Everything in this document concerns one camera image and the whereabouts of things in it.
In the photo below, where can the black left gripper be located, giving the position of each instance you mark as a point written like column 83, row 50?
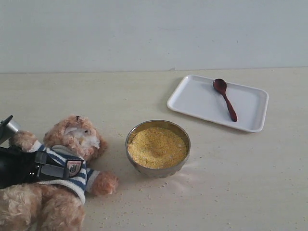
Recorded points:
column 18, row 167

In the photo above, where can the pink teddy bear striped sweater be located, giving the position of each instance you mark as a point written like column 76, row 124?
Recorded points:
column 45, row 182

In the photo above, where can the dark red wooden spoon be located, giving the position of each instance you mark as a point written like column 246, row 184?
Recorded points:
column 221, row 87

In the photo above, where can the steel bowl of yellow grain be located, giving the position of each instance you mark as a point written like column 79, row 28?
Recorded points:
column 158, row 148

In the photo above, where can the white rectangular plastic tray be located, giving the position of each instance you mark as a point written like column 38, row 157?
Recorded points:
column 196, row 96

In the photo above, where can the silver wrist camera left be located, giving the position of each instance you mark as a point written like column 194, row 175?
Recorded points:
column 8, row 128

